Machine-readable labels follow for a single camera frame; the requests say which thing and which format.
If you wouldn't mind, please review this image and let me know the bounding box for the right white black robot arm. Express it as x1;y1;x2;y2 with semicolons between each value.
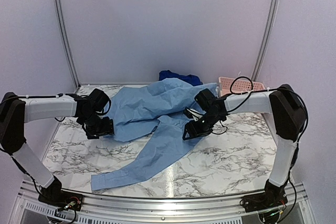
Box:
183;84;308;212

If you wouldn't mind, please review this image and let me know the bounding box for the royal blue printed t-shirt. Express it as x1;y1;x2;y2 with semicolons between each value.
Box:
159;70;203;86

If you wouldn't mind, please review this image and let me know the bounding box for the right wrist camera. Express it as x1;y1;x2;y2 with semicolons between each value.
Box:
183;89;217;121

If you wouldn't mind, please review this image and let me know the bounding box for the left aluminium corner post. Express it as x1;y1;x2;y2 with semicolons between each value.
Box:
54;0;81;89

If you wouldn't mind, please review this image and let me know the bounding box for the aluminium corner post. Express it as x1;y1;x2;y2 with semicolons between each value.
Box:
54;0;81;89
251;0;280;81

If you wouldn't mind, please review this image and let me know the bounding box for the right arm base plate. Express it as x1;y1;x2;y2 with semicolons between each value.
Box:
239;193;288;212

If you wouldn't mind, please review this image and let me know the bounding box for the pink perforated plastic basket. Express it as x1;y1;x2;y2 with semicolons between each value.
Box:
218;77;251;96

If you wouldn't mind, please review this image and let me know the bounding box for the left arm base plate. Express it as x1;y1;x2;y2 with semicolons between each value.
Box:
38;190;83;211

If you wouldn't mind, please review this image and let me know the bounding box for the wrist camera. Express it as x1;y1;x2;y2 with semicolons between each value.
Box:
88;88;111;116
183;89;217;121

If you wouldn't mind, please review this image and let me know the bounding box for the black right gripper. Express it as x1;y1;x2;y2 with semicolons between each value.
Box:
183;111;223;140

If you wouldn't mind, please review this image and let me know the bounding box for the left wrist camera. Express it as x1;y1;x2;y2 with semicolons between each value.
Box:
88;88;111;116

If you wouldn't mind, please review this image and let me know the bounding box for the right aluminium corner post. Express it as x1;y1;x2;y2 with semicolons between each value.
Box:
251;0;280;81

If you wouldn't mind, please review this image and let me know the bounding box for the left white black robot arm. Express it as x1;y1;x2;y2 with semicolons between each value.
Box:
1;89;114;206

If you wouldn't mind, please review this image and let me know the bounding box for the light blue shirt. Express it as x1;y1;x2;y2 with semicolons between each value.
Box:
91;78;217;191

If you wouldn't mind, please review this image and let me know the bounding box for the aluminium front rail frame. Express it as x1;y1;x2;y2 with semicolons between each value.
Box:
9;180;316;223

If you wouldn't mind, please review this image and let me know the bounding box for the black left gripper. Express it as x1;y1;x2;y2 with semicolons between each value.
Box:
80;112;114;139

